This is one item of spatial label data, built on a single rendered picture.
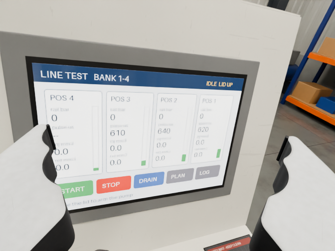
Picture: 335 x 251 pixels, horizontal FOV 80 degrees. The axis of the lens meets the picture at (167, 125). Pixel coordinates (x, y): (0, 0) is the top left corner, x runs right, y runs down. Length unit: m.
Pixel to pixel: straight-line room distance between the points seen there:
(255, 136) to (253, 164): 0.08
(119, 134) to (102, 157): 0.06
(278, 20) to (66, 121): 0.47
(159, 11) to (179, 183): 0.36
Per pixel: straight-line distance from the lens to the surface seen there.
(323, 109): 5.31
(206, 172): 0.51
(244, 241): 0.70
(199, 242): 0.65
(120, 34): 0.37
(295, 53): 6.10
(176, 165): 0.46
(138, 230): 0.54
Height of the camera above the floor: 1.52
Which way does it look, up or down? 30 degrees down
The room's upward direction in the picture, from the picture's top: 12 degrees clockwise
